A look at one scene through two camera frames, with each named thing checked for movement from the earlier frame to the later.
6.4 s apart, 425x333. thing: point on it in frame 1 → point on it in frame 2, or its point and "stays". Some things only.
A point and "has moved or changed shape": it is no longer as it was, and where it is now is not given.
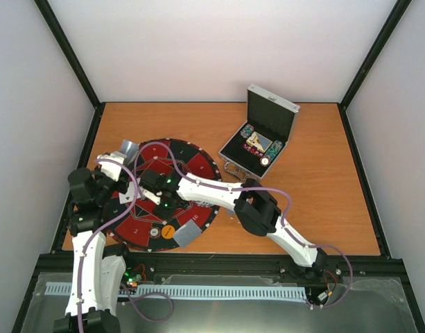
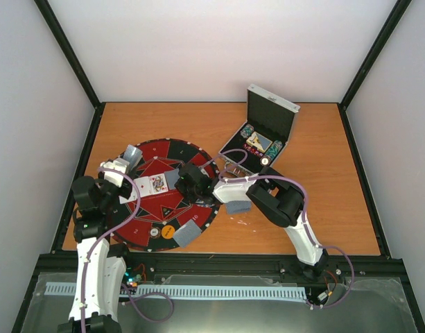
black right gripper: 166,214 → 191,200
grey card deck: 129,148 has moved or changed shape
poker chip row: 247,130 stays
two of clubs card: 127,197 stays
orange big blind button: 168,232 stays
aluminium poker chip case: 254,150 stays
